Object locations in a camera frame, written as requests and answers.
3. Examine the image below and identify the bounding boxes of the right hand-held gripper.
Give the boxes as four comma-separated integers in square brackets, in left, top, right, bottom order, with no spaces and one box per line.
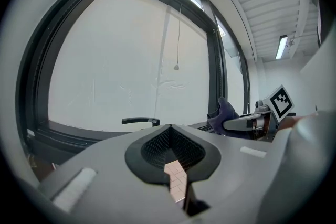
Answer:
[223,83,295,143]

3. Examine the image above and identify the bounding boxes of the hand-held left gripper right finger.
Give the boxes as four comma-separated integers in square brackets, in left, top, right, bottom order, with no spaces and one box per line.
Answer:
[164,124,288,224]

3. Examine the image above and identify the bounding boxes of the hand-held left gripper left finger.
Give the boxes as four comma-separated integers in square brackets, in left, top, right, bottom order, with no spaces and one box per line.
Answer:
[38,124,190,224]

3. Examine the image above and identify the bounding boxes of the dark blue cloth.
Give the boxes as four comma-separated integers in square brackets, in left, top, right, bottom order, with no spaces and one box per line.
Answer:
[206,97,240,137]

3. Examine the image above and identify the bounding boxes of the person's right forearm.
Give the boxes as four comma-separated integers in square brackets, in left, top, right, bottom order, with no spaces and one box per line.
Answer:
[288,112,320,131]

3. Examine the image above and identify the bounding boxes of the white frosted window pane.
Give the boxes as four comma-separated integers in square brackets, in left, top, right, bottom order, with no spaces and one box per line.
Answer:
[47,0,211,132]

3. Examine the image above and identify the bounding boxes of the long ceiling light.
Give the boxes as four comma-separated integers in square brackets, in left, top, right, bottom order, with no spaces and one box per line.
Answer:
[275,35,289,60]

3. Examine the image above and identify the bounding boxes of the narrow black side window frame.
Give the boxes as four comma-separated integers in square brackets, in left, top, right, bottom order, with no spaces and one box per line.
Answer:
[209,5,251,116]

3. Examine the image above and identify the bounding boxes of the black window handle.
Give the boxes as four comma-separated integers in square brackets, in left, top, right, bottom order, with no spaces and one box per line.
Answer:
[121,116,161,127]

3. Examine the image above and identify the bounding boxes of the blind cord with grey pull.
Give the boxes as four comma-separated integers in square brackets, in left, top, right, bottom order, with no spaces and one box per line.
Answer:
[173,3,183,71]

